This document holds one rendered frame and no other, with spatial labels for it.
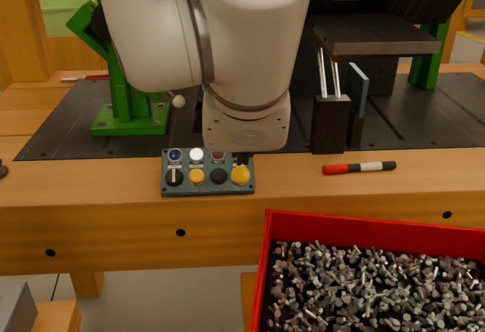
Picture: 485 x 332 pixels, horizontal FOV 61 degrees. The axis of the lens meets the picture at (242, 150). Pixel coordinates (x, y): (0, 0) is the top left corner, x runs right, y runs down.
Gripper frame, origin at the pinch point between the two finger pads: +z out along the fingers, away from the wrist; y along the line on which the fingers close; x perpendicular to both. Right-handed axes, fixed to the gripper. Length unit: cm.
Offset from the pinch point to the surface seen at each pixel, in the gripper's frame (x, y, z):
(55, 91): 39, -47, 43
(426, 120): 18, 42, 26
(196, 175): -0.2, -6.9, 8.7
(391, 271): -16.5, 18.9, 3.2
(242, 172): 0.1, 0.2, 8.7
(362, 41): 14.8, 18.0, -4.7
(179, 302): -9, -21, 117
